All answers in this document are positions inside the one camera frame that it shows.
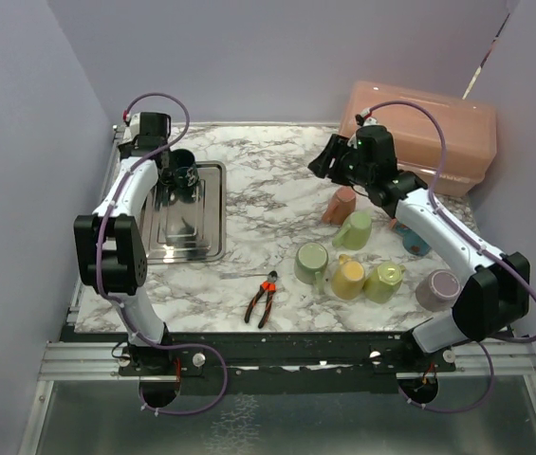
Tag mauve purple mug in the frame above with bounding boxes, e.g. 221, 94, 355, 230
416, 269, 462, 312

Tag dark teal mug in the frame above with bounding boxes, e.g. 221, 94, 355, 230
161, 149, 199, 190

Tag pink and blue mug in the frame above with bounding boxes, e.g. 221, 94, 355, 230
391, 220, 431, 257

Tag light green mug lying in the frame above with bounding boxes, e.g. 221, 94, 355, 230
332, 210, 372, 250

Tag yellow mug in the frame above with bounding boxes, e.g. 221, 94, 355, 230
331, 254, 365, 300

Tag steel tray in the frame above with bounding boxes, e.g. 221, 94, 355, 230
139, 161, 227, 265

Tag clear handle screwdriver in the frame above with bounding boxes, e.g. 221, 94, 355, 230
219, 271, 269, 280

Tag orange black pliers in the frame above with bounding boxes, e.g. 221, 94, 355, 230
243, 269, 280, 330

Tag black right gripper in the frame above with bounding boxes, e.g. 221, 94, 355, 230
309, 133, 374, 188

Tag aluminium rail frame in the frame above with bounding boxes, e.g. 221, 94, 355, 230
37, 339, 131, 382

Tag lime green faceted mug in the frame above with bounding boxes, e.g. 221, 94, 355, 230
363, 261, 406, 303

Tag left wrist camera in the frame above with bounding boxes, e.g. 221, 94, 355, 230
122, 111, 140, 129

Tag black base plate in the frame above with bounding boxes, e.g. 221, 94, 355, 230
58, 324, 458, 396

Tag pink terracotta mug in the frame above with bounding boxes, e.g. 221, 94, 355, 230
322, 187, 357, 226

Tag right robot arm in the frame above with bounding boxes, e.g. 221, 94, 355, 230
308, 126, 530, 371

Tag sage green mug upright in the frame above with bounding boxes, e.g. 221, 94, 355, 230
294, 242, 328, 293

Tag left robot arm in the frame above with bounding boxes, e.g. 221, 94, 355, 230
73, 112, 174, 374

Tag pink plastic storage box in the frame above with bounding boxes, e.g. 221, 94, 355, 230
339, 81, 497, 197

